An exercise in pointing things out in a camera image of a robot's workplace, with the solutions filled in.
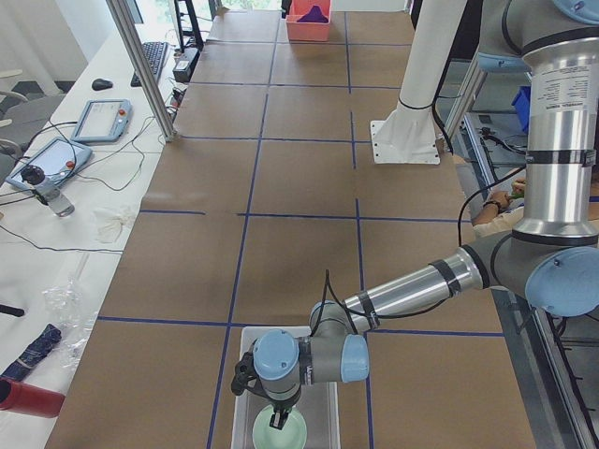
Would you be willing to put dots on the folded blue umbrella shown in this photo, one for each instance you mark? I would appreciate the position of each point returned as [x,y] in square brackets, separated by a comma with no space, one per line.
[33,354]

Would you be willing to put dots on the purple cloth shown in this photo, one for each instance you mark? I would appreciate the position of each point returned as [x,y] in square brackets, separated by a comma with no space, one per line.
[314,15]

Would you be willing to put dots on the black computer mouse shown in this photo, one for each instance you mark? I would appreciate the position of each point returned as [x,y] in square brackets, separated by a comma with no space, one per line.
[101,85]

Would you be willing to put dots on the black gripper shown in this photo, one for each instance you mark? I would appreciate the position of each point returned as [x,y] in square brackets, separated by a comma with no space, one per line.
[280,404]

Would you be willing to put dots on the black keyboard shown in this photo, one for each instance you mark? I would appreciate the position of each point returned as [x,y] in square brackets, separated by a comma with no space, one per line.
[155,53]

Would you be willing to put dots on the red water bottle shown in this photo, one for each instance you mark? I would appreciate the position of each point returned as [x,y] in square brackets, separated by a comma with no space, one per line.
[28,399]

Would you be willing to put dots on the person in beige shirt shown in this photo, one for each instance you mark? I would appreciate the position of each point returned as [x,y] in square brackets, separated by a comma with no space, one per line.
[501,211]

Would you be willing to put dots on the black computer box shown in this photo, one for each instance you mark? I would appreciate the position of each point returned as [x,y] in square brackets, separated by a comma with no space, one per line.
[185,65]

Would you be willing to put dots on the left teach pendant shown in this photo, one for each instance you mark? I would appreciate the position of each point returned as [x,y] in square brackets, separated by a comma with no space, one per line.
[60,159]

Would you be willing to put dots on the clear water bottle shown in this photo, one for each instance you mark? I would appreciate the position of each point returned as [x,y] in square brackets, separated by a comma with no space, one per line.
[47,190]

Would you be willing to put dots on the right teach pendant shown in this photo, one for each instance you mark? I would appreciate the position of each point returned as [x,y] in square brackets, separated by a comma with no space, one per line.
[102,121]

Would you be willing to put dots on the pink plastic bin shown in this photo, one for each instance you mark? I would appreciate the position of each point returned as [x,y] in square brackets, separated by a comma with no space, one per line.
[310,32]

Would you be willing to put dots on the aluminium frame post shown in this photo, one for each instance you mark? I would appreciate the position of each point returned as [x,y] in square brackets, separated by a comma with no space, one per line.
[124,22]

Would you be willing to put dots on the clear plastic storage box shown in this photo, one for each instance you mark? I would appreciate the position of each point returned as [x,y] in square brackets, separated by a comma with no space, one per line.
[318,405]

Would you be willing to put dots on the teach pendant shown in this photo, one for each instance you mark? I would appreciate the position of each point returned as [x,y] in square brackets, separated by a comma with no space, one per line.
[102,121]
[60,159]

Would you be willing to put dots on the white crumpled tissue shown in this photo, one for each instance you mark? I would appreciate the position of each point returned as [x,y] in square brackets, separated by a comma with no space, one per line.
[113,224]

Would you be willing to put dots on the mint green bowl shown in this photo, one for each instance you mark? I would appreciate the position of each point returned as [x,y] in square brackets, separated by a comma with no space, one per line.
[292,435]

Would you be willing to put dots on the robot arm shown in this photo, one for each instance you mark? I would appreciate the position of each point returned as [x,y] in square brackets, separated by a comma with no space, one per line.
[549,257]

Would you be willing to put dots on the crumpled clear plastic wrap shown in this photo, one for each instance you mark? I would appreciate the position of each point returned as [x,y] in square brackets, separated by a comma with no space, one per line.
[67,313]

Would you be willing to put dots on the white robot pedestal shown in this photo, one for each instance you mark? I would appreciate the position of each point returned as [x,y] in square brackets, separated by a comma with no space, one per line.
[407,135]

